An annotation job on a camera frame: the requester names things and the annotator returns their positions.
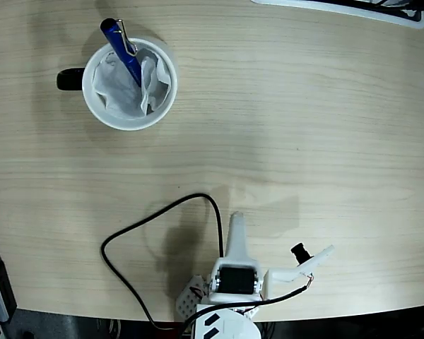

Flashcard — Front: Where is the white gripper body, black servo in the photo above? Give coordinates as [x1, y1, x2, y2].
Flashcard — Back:
[206, 257, 266, 304]

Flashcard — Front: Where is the blue pen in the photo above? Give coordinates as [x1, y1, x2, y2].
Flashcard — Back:
[99, 18, 144, 88]

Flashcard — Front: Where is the white perforated board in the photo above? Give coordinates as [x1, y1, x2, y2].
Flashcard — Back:
[175, 274, 206, 317]

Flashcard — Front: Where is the crumpled white tissue paper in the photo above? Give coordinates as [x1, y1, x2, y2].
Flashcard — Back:
[91, 49, 172, 118]

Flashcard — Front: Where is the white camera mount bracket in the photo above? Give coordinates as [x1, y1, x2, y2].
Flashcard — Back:
[263, 245, 336, 301]

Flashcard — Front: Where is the black camera cable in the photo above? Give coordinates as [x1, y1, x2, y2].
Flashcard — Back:
[182, 280, 314, 331]

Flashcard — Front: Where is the small black camera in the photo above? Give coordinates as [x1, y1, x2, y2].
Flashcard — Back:
[290, 242, 315, 266]

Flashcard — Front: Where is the black looped cable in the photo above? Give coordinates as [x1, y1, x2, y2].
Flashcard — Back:
[100, 192, 224, 331]

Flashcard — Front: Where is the white mug, black handle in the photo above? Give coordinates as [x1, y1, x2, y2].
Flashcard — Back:
[55, 35, 179, 132]

